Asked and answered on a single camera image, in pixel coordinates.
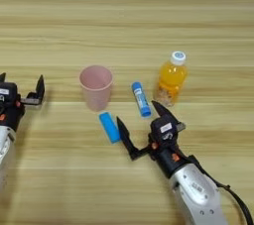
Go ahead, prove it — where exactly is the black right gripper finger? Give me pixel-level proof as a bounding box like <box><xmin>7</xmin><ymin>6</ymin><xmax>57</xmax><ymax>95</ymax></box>
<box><xmin>151</xmin><ymin>100</ymin><xmax>180</xmax><ymax>123</ymax></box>
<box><xmin>116</xmin><ymin>116</ymin><xmax>152</xmax><ymax>162</ymax></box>

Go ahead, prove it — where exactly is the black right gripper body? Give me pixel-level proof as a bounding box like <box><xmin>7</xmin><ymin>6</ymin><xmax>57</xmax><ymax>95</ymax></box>
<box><xmin>148</xmin><ymin>122</ymin><xmax>199</xmax><ymax>179</ymax></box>

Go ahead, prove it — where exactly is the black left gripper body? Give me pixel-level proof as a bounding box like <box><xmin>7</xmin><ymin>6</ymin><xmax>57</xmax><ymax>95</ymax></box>
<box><xmin>0</xmin><ymin>96</ymin><xmax>38</xmax><ymax>130</ymax></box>

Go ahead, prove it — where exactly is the small black white cube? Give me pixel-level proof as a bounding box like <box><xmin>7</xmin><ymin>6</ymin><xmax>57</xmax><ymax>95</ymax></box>
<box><xmin>25</xmin><ymin>91</ymin><xmax>38</xmax><ymax>100</ymax></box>

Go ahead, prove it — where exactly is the blue rectangular eraser block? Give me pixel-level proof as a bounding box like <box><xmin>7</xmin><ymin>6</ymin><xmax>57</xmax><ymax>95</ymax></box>
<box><xmin>98</xmin><ymin>111</ymin><xmax>122</xmax><ymax>145</ymax></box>

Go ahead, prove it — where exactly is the pink plastic cup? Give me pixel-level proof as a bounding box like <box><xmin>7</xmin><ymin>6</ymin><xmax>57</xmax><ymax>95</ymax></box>
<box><xmin>78</xmin><ymin>64</ymin><xmax>114</xmax><ymax>112</ymax></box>

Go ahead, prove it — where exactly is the black labelled box left gripper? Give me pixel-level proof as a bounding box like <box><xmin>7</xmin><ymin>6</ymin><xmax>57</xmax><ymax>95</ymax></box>
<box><xmin>0</xmin><ymin>82</ymin><xmax>18</xmax><ymax>103</ymax></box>

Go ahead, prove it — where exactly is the black labelled box gripper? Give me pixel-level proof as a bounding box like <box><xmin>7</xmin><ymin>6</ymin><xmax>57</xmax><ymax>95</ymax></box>
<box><xmin>0</xmin><ymin>82</ymin><xmax>18</xmax><ymax>103</ymax></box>
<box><xmin>150</xmin><ymin>116</ymin><xmax>180</xmax><ymax>144</ymax></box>

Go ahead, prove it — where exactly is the black labelled box right gripper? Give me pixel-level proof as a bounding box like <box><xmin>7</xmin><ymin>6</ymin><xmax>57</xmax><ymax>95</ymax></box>
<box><xmin>150</xmin><ymin>116</ymin><xmax>180</xmax><ymax>144</ymax></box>

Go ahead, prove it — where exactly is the blue glue stick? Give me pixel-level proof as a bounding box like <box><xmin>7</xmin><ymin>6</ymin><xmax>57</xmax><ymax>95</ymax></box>
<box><xmin>131</xmin><ymin>81</ymin><xmax>152</xmax><ymax>118</ymax></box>

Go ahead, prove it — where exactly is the orange juice bottle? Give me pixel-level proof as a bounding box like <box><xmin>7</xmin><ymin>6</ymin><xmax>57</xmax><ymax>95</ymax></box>
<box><xmin>153</xmin><ymin>51</ymin><xmax>189</xmax><ymax>108</ymax></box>

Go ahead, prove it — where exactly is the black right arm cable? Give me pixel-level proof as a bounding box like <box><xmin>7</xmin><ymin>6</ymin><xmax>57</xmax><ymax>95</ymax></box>
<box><xmin>188</xmin><ymin>154</ymin><xmax>254</xmax><ymax>225</ymax></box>

